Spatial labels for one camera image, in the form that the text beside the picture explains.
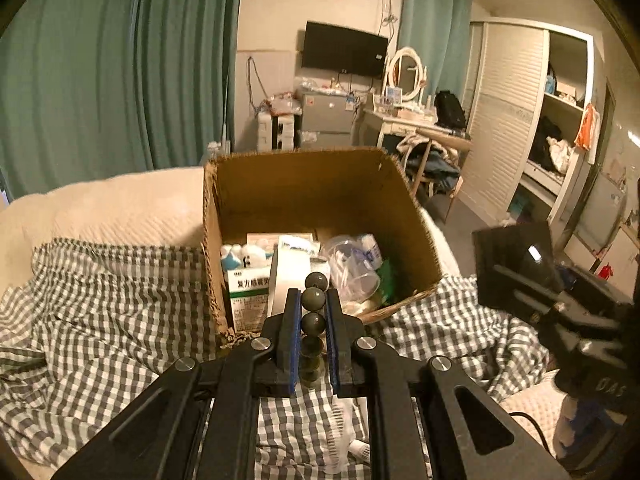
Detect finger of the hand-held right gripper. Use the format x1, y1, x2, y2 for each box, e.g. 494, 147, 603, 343
492, 264, 568, 323
552, 260, 577, 287

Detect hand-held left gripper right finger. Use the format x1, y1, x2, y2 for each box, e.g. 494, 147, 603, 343
325, 290, 572, 480

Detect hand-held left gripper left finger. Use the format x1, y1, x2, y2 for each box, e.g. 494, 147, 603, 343
52, 287, 303, 480

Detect dark green bead bracelet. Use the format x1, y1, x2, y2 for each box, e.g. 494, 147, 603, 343
300, 271, 330, 392

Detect black square case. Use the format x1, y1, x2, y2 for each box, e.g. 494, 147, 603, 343
472, 221, 557, 311

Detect clear plastic box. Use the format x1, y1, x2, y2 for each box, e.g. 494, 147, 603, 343
322, 234, 385, 304

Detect brown cardboard box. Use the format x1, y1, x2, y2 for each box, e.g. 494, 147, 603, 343
201, 146, 445, 346

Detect person's right hand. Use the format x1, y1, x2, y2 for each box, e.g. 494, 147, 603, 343
554, 392, 619, 462

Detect white mesh strip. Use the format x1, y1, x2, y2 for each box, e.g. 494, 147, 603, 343
327, 394, 362, 474

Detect green white medicine box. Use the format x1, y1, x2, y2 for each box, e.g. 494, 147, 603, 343
223, 267, 274, 335

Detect white tape roll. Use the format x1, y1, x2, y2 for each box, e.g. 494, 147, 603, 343
267, 247, 312, 319

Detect green plastic packet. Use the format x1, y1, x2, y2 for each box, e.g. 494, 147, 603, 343
377, 259, 400, 307

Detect white blue packet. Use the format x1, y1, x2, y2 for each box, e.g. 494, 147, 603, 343
220, 242, 276, 270

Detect white box blue print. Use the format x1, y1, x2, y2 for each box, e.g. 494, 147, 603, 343
277, 234, 321, 257

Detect orange cloth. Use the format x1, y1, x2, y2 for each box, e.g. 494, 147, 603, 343
574, 104, 601, 150

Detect clothes pile on chair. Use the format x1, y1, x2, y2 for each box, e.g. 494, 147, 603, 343
397, 132, 461, 194

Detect wooden chair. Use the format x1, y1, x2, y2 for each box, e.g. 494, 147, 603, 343
410, 127, 474, 224

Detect white slatted wardrobe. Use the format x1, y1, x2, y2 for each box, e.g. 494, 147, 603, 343
457, 19, 596, 257

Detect grey checked blanket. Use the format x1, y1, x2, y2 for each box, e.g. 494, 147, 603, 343
0, 237, 557, 480

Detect black backpack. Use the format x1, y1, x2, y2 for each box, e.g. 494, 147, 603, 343
434, 90, 467, 129

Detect white dressing table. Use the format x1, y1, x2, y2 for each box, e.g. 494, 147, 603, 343
360, 105, 442, 152

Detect white stacked boxes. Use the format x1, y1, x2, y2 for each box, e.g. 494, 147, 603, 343
257, 110, 299, 152

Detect grey fridge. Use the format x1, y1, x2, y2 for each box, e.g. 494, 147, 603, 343
297, 89, 359, 150

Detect white oval mirror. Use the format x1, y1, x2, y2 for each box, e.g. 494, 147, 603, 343
384, 47, 430, 107

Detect white quilted bed cover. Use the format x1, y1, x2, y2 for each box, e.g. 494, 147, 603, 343
0, 166, 567, 480

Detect plastic wrapped clutter pile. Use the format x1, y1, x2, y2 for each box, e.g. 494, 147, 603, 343
272, 91, 304, 114

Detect narrow green curtain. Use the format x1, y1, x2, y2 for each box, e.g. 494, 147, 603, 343
397, 0, 474, 104

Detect wide green curtain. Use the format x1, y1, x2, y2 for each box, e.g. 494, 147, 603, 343
0, 0, 246, 199

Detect black cable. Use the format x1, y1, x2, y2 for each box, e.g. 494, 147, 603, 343
509, 411, 559, 459

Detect hanging wall cable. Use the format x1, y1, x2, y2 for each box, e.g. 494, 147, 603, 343
246, 56, 269, 106

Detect black wall television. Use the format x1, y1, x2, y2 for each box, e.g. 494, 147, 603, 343
301, 21, 390, 79

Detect air conditioner hose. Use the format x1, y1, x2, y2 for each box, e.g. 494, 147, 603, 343
380, 0, 399, 36

